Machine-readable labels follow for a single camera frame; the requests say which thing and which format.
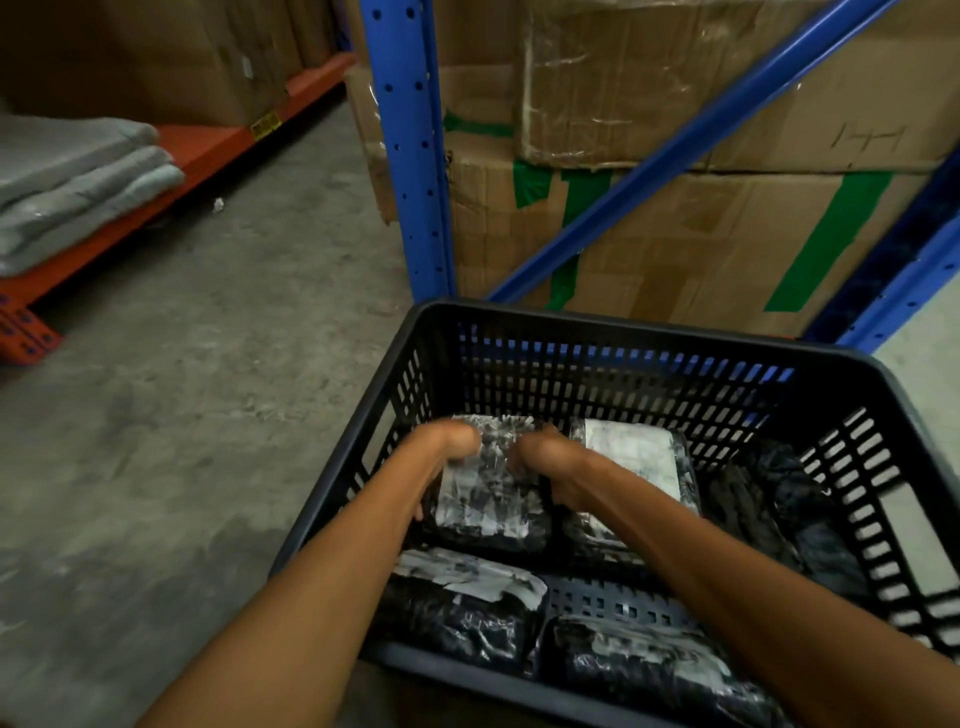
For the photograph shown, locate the cardboard box with green tape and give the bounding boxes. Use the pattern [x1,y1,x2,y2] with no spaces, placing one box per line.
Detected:
[447,135,940,340]

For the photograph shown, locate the loose black garment bag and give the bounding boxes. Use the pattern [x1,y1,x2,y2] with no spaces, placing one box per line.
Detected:
[701,438,875,605]

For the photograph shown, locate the person's left hand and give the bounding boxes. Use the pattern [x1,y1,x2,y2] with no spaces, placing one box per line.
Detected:
[405,418,483,523]

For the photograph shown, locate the grey folded cushion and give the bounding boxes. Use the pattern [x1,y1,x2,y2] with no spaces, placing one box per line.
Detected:
[0,111,162,210]
[0,145,177,235]
[0,164,187,280]

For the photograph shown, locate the blue perforated rack upright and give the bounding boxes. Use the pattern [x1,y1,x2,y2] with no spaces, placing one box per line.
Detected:
[357,0,457,306]

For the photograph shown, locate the black garment packet white label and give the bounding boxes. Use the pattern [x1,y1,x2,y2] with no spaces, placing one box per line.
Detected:
[561,417,703,565]

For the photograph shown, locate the blue rack beam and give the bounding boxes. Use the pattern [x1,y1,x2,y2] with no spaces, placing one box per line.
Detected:
[801,146,960,355]

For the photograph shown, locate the plain cardboard box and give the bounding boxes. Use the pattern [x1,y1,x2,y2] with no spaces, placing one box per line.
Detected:
[432,0,528,147]

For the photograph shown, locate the narrow cardboard box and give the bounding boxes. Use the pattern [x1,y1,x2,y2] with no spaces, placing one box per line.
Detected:
[343,63,401,226]

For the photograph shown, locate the large brown cardboard box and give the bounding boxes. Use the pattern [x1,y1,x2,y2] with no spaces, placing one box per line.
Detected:
[0,0,303,130]

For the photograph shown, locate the taped large cardboard box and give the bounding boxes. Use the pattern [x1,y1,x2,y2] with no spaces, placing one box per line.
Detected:
[516,0,960,176]

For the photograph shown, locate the black plastic slotted crate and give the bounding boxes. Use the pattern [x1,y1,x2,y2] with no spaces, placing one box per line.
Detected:
[268,298,960,728]

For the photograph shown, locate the orange rack shelf beam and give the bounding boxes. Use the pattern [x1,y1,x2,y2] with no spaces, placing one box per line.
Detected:
[0,51,358,366]

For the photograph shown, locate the person's right forearm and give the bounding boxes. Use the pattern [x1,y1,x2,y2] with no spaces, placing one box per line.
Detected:
[566,453,960,728]

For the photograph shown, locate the blue diagonal rack brace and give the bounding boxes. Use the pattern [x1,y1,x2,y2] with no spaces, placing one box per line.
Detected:
[486,0,903,306]

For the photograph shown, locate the person's right hand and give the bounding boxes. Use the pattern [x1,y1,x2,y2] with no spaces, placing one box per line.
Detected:
[513,425,597,514]

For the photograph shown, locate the person's left forearm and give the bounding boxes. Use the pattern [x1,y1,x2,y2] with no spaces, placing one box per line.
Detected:
[138,463,444,728]

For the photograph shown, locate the black garment packet clear wrap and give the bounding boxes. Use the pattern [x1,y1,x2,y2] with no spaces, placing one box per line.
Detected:
[541,615,789,728]
[372,547,550,672]
[426,414,558,555]

